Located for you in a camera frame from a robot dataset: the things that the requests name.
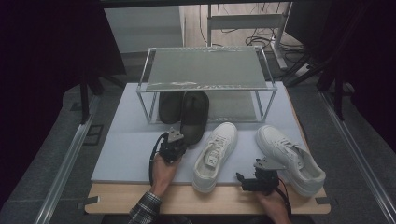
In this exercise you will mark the pale grey table mat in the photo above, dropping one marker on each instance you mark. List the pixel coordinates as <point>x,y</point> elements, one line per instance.
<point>124,149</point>

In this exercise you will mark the black tripod stand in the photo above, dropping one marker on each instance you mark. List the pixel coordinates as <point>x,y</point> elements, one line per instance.
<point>311,68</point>

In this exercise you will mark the white sneaker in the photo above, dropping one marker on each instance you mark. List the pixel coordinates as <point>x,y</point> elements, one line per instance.
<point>214,155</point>
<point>295,158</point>

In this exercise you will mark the person's left hand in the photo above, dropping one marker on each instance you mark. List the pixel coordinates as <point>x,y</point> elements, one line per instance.
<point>163,175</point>

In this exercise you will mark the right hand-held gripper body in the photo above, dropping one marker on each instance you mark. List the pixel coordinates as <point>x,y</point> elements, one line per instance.
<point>264,185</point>

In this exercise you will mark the white metal desk frame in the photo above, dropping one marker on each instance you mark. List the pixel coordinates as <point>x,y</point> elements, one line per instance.
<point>246,21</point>

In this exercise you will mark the metal mesh shoe rack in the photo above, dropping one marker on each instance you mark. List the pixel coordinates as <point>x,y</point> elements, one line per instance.
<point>205,67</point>

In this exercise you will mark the black stand legs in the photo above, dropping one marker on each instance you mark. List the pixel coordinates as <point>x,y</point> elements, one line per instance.
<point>85,93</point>

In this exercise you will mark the grey tape strip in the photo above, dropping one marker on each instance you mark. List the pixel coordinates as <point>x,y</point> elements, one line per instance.
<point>323,200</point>

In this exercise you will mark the silver metal floor rail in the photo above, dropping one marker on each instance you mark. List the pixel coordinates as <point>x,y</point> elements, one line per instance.
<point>62,174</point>
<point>358,155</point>

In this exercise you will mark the person's right hand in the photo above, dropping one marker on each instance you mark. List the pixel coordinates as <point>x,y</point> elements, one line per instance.
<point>277,207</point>

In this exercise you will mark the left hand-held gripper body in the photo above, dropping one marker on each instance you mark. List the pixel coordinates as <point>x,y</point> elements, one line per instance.
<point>171,149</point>

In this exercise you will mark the black slipper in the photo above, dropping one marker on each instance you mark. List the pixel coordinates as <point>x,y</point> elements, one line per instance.
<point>169,107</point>
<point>194,118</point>

